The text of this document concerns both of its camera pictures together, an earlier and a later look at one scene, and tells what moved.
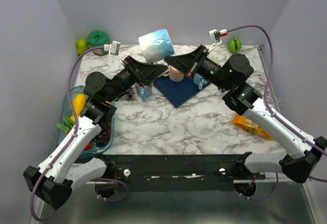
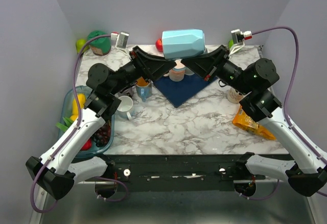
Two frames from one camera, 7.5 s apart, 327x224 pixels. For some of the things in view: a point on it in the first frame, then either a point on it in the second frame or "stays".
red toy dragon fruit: [89, 146] stays
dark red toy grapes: [102, 138] stays
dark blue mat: [178, 92] stays
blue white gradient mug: [157, 45] -> [124, 110]
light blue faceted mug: [199, 80] -> [178, 44]
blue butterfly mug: [144, 92] stays
